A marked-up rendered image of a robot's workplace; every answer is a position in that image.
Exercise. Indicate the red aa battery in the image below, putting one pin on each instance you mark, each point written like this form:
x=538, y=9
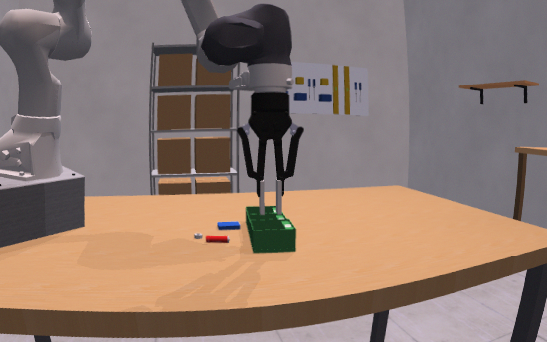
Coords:
x=217, y=239

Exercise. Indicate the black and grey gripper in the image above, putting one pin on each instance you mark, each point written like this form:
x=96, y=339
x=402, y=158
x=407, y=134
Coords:
x=270, y=119

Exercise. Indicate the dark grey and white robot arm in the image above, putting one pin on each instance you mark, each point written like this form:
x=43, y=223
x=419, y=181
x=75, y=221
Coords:
x=260, y=36

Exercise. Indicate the green three-compartment bin rack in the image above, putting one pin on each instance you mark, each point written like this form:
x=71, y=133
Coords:
x=266, y=237

